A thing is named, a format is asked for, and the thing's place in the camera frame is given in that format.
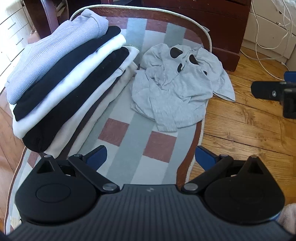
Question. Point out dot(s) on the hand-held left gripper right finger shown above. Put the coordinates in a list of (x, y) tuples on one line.
[(204, 157)]

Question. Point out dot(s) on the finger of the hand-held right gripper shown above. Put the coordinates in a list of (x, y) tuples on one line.
[(266, 90), (290, 76)]

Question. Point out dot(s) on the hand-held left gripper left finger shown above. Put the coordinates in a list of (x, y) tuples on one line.
[(98, 156)]

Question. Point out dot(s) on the grey printed t-shirt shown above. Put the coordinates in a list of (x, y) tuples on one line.
[(180, 92)]

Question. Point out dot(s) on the cream waffle garment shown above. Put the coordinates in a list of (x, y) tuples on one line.
[(92, 115)]

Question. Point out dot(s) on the checked rug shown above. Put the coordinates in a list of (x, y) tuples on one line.
[(138, 143)]

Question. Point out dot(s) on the black folded garment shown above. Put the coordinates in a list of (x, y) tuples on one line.
[(64, 71), (69, 111)]

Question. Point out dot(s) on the white side cabinet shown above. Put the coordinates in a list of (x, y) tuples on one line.
[(266, 27)]

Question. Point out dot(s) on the white fleece garment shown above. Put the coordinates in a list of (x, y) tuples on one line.
[(69, 89)]

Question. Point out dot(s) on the dark wooden dresser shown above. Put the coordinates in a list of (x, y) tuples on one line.
[(208, 23)]

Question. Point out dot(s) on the pale pink cloth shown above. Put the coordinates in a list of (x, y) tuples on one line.
[(289, 217)]

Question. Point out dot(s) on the grey waffle knit sweater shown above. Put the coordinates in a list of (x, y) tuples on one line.
[(46, 58)]

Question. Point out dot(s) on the dark wooden shelf unit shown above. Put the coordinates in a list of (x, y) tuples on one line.
[(46, 14)]

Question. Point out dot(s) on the white drawer cabinet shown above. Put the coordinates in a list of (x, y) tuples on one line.
[(11, 23)]

